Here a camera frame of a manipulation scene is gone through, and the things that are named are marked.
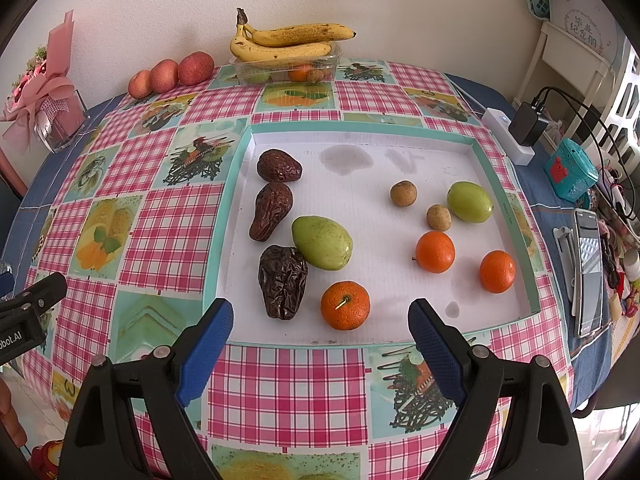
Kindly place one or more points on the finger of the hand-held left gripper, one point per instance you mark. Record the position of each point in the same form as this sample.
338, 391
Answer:
47, 287
5, 276

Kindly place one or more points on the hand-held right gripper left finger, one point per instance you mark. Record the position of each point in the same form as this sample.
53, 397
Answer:
205, 355

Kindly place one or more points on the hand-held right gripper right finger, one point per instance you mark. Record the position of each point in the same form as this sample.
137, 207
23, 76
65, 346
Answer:
440, 355

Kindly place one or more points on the orange tangerine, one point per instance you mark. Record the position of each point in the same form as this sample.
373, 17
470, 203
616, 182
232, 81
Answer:
497, 271
345, 305
435, 251

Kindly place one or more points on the wrinkled brown date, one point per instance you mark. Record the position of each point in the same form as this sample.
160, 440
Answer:
278, 166
270, 210
282, 280

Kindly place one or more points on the white tray with teal rim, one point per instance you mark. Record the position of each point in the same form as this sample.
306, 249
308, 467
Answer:
380, 260

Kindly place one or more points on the brown longan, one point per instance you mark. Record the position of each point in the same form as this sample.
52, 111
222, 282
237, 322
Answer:
438, 217
403, 193

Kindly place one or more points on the green jujube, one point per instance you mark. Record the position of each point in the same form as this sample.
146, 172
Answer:
322, 242
470, 201

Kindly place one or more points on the pink checked printed tablecloth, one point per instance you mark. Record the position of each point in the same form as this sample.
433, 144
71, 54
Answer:
170, 220

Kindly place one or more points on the clear square vase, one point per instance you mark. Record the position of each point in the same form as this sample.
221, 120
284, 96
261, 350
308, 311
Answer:
65, 130

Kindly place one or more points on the white phone stand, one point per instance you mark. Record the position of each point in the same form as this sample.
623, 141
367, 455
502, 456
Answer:
562, 255

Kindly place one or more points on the smartphone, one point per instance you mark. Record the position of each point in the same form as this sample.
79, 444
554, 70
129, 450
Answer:
587, 272

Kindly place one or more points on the pink flower bouquet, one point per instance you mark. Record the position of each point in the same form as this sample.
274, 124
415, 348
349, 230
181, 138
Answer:
40, 85

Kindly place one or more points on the red apple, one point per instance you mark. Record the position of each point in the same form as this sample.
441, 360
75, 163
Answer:
139, 83
196, 68
164, 76

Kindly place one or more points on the white power strip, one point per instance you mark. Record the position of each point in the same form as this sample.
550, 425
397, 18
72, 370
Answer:
502, 132

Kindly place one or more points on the black charger adapter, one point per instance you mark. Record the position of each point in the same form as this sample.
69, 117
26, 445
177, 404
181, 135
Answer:
525, 122

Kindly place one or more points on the tangerine inside clear container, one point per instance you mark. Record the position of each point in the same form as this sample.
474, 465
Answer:
299, 74

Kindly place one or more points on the clear plastic container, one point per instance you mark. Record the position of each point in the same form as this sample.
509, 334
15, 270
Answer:
331, 67

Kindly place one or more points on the white lattice rack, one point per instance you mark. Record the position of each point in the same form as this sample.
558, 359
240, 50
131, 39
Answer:
625, 105

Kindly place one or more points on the spotted yellow banana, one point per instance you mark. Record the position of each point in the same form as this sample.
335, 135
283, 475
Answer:
300, 34
280, 52

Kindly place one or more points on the white side shelf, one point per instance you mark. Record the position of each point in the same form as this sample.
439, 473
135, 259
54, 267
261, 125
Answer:
570, 60

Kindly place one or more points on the white album box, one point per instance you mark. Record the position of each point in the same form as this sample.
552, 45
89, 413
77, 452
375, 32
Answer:
585, 15

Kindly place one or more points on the teal toy camera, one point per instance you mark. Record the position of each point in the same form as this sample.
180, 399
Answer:
570, 170

